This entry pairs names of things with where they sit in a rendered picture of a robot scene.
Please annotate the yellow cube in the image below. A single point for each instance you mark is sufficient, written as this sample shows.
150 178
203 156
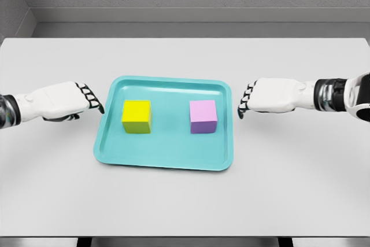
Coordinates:
136 115

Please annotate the pink cube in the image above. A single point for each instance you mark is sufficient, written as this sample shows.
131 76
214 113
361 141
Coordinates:
203 115

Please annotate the teal rectangular tray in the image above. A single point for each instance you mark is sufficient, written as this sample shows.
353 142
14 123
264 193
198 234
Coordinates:
167 145

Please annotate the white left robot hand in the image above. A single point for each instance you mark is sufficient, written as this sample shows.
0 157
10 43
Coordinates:
62 98

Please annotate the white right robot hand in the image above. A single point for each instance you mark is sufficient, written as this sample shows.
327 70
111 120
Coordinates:
271 95

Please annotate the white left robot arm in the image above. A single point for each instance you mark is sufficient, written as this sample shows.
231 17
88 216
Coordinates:
18 108

